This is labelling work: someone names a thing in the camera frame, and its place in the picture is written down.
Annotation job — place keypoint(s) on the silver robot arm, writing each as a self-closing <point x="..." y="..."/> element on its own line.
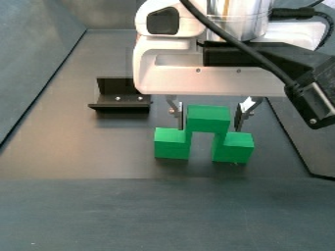
<point x="168" y="59"/>

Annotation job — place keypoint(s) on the green bridge-shaped block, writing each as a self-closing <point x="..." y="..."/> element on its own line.
<point x="233" y="146"/>

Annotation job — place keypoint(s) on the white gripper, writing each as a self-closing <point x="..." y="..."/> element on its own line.
<point x="168" y="65"/>

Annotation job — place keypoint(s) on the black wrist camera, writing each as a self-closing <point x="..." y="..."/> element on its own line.
<point x="307" y="72"/>

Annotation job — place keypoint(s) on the black angle bracket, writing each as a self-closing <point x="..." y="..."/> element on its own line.
<point x="119" y="95"/>

